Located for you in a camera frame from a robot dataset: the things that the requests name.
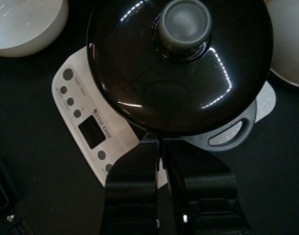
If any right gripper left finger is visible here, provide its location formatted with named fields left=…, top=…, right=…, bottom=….
left=98, top=133, right=161, bottom=235

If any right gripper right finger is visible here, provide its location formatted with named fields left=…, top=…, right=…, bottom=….
left=160, top=137, right=255, bottom=235

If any grey pot with black lid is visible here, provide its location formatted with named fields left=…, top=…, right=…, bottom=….
left=84, top=0, right=276, bottom=153

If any white kitchen scale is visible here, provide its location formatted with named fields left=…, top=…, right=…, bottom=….
left=50, top=45, right=277, bottom=189

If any white bowl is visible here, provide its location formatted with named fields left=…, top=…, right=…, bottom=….
left=0, top=0, right=69, bottom=59

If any black metal edge bracket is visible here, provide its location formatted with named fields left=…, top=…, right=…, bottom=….
left=0, top=146, right=33, bottom=235

